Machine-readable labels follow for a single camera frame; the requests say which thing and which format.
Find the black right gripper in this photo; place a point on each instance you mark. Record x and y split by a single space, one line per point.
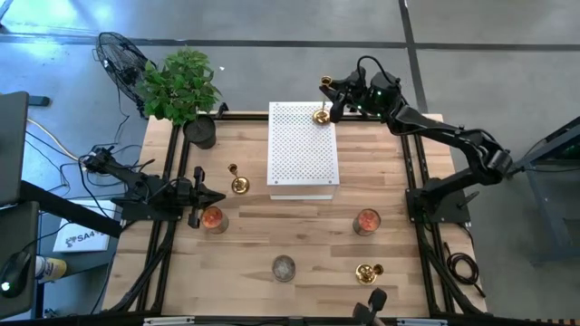
358 95

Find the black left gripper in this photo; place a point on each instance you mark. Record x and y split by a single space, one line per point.
186 194

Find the brass candlestick holder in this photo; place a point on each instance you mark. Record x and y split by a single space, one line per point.
364 273
240 185
321 117

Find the grey candle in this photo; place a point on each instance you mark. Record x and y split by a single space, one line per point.
283 268

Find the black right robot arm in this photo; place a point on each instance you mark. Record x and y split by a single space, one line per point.
435 131

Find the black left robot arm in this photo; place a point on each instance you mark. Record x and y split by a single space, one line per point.
136 181

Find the white perforated metal shelf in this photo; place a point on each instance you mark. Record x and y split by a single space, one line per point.
299 149

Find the black plant pot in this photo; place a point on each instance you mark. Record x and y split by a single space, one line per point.
199 131

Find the green leafy plant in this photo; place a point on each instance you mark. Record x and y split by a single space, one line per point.
181 86

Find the white printed box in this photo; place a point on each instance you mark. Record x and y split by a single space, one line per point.
81 237

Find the black metal bar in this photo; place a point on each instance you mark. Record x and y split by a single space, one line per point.
72 208

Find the black floor fan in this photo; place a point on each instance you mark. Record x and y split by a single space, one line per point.
120 63

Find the white and yellow bottle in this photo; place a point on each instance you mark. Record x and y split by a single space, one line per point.
50 269

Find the dark grey mouse pad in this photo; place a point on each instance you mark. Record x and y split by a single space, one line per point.
22 226

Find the dark grey monitor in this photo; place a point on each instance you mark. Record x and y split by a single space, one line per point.
12 145

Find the black computer mouse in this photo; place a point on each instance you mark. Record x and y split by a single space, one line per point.
16 274

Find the blue metal cart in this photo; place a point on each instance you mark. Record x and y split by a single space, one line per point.
537 204

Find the silver bracket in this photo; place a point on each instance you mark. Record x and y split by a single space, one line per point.
167 321
421 322

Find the black knobbed mount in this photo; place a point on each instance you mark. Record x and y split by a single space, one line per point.
377 299

